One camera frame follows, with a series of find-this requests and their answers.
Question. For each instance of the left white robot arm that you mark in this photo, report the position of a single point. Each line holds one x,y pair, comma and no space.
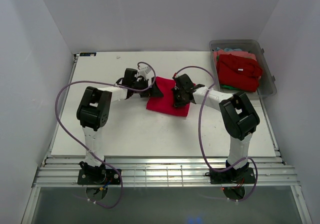
93,112

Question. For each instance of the blue label sticker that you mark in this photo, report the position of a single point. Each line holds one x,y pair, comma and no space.
87,54

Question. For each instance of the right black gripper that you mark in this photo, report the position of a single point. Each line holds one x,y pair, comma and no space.
176,103

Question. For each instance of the crimson red t shirt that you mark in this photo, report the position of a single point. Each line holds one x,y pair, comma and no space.
165,104

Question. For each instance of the pink shirt in bin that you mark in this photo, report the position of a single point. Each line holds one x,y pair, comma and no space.
243,54

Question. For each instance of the aluminium frame rails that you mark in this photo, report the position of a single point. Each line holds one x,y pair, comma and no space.
161,172

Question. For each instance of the light blue shirt in bin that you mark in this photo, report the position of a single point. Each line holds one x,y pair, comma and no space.
227,49

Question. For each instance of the clear plastic bin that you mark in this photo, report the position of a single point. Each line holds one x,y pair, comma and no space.
267,87

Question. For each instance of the folded red shirt in bin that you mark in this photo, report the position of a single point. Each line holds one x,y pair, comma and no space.
239,72

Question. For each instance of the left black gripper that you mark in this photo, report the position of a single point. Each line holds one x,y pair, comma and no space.
154,92

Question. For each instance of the green shirt in bin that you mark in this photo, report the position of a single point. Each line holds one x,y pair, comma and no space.
227,87

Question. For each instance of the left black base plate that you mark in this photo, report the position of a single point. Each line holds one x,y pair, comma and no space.
100,177

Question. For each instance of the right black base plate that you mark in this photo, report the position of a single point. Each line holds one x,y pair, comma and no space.
232,176

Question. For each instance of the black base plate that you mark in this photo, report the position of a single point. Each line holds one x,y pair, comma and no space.
232,176
100,177

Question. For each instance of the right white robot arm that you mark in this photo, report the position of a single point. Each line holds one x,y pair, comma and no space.
239,117

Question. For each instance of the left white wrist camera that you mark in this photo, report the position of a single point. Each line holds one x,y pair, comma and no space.
145,72

